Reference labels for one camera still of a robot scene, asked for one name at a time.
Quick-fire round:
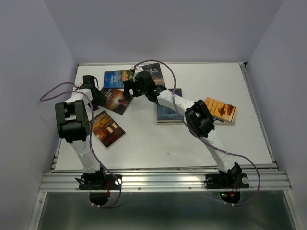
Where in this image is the aluminium front rail frame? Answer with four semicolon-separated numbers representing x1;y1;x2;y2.
31;63;306;230

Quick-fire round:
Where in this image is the Three Days to See book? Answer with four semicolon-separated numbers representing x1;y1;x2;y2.
100;88;133;115

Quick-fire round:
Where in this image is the dark red orange book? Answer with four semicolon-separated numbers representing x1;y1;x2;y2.
93;111;126;148

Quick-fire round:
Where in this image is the Nineteen Eighty-Four blue book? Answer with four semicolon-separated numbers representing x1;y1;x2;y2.
157;89;184;121

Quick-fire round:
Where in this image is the white table board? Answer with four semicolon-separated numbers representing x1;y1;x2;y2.
55;62;276;171

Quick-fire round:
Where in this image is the Tale of Two Cities book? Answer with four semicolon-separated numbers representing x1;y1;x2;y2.
142;63;165;86

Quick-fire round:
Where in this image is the orange Huckleberry Finn book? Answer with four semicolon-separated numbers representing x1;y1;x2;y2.
205;97;237;123

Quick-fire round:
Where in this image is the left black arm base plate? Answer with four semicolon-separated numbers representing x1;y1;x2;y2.
75;174;119;190

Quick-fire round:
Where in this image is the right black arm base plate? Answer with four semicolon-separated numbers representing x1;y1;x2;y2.
204;173;249;189

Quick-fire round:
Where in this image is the Animal Farm blue book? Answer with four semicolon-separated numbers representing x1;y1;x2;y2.
103;69;134;89

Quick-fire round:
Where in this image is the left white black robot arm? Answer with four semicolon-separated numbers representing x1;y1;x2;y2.
55;75;107;190

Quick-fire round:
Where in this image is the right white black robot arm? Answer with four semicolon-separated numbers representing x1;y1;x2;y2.
123;71;242;188

